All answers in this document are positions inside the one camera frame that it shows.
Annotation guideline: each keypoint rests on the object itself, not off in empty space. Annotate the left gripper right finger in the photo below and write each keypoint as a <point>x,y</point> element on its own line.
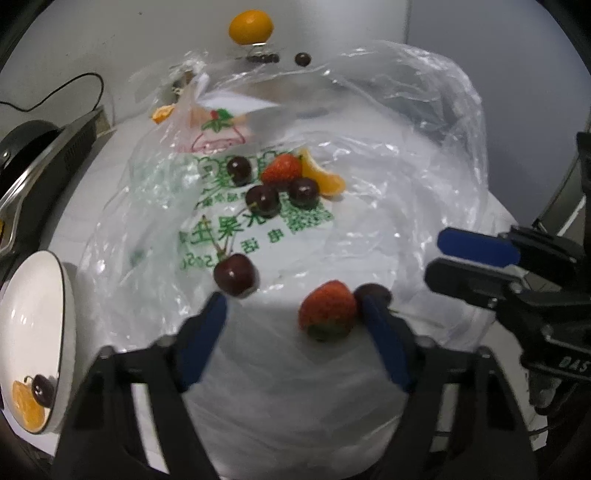
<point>394,340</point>

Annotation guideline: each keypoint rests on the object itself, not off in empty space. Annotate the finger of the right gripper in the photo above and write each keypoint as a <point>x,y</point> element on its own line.
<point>476,285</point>
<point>478,248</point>

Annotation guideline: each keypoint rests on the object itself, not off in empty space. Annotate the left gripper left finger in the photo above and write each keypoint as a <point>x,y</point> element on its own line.
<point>197,339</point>

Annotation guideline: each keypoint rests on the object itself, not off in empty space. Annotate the strawberry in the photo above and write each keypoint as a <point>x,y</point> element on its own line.
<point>328,313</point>
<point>283,170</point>

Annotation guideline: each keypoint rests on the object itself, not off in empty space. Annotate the dark cherry with stem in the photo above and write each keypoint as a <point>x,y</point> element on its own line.
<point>42,390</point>

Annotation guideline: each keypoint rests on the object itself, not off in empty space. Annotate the mandarin segment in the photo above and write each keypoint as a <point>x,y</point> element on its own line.
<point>329,184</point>

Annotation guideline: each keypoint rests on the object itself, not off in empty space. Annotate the dark cherry back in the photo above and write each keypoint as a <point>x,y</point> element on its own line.
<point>239,170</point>

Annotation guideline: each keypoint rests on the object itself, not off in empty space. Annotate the peeled mandarin half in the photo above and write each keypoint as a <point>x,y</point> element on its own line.
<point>29,410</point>

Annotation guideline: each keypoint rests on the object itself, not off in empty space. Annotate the white round plate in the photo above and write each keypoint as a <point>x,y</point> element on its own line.
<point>38,333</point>

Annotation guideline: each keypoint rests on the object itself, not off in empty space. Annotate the grey refrigerator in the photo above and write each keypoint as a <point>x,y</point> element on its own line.
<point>534,87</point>

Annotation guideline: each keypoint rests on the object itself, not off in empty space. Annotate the clear printed plastic bag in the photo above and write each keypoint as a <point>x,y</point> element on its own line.
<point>405,128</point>

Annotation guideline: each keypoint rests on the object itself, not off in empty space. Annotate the steel induction cooker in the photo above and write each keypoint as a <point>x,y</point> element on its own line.
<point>28,202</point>

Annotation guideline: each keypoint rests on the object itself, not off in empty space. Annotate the half peeled orange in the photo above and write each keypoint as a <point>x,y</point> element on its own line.
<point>161,113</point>

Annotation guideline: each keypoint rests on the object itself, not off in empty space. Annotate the steel cup in bag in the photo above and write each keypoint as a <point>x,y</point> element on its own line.
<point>162,82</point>

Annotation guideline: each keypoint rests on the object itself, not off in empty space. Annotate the black wok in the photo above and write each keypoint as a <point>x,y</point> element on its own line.
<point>21,146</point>

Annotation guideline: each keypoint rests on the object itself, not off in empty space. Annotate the steel lid with knob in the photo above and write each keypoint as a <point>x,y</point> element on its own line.
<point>302,59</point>

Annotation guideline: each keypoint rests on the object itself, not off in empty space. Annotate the clear box of dates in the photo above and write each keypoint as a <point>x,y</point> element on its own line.
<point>259,53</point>

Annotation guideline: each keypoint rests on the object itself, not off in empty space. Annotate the whole orange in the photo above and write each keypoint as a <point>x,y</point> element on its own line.
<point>251,27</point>

